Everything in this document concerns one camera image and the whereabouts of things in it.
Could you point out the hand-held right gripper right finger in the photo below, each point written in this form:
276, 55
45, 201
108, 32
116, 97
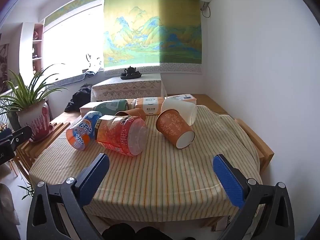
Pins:
228, 180

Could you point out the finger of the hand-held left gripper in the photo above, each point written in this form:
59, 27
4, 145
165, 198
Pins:
21, 134

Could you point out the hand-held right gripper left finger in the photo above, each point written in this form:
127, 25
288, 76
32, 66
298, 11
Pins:
94, 176

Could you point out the blue orange plastic cup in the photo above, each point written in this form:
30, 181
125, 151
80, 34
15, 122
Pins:
80, 132

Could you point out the red clear plastic cup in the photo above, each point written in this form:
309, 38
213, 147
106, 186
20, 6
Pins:
117, 135

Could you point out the green cup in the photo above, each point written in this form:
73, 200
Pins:
110, 107

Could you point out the brown paper cup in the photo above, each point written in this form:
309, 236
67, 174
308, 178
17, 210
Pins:
135, 112

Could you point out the orange patterned paper cup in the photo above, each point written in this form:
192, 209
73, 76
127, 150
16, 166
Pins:
170, 125

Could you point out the white paper cup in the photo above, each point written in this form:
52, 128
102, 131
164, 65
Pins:
183, 108

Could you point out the potted spider plant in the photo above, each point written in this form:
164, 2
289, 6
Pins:
35, 120

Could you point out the wooden slatted stand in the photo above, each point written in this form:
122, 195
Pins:
37, 152

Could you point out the small green plant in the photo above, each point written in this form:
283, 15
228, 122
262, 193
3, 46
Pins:
28, 190

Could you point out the striped tablecloth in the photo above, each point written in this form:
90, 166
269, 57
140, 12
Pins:
162, 175

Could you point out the person's dark trousers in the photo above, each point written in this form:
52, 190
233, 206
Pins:
130, 232

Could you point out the white flat box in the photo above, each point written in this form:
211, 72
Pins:
86, 108

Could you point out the black bag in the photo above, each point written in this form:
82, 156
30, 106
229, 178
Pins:
78, 97

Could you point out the white pink bookshelf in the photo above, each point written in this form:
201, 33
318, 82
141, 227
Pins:
37, 47

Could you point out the orange white tissue pack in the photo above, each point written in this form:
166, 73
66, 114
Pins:
150, 103

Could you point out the lace covered table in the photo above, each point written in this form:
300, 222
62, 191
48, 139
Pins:
127, 88

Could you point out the white blue tissue pack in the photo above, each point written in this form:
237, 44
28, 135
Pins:
183, 97

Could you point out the black teapot set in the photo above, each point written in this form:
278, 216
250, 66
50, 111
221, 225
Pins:
130, 72

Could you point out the short landscape roller blind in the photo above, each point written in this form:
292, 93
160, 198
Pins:
75, 6

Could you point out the landscape painted roller blind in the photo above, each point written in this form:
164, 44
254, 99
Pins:
152, 25

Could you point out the dark wall picture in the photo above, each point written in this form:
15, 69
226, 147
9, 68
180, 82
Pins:
3, 67

